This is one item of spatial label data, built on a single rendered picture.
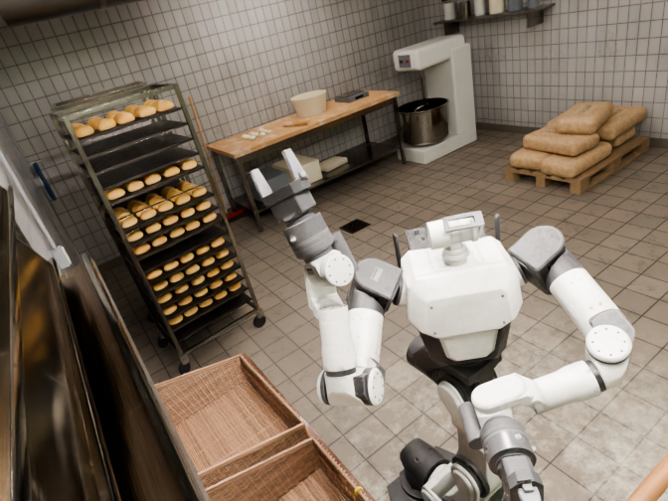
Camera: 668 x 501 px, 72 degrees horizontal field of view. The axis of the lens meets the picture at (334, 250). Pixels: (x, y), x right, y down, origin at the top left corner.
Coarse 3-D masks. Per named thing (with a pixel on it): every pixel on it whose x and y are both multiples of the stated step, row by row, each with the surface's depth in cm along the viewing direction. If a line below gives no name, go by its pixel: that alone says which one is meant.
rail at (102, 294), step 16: (96, 272) 142; (96, 288) 130; (112, 320) 113; (128, 352) 99; (144, 384) 89; (144, 400) 85; (160, 416) 80; (160, 432) 77; (176, 448) 73; (176, 464) 70; (192, 480) 67; (192, 496) 65
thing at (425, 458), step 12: (408, 444) 190; (420, 444) 189; (408, 456) 187; (420, 456) 184; (432, 456) 183; (444, 456) 202; (408, 468) 186; (420, 468) 181; (432, 468) 180; (396, 480) 197; (408, 480) 192; (420, 480) 180; (396, 492) 193; (408, 492) 190; (420, 492) 188
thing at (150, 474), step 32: (64, 288) 145; (96, 320) 120; (96, 352) 108; (96, 384) 98; (128, 384) 94; (128, 416) 86; (128, 448) 80; (160, 448) 77; (128, 480) 74; (160, 480) 72
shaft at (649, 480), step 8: (664, 456) 80; (664, 464) 78; (656, 472) 77; (664, 472) 77; (648, 480) 76; (656, 480) 76; (664, 480) 76; (640, 488) 76; (648, 488) 75; (656, 488) 75; (664, 488) 76; (632, 496) 75; (640, 496) 74; (648, 496) 74; (656, 496) 75
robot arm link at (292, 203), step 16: (304, 176) 92; (288, 192) 91; (304, 192) 93; (272, 208) 95; (288, 208) 93; (304, 208) 92; (288, 224) 95; (304, 224) 92; (320, 224) 94; (288, 240) 94; (304, 240) 92
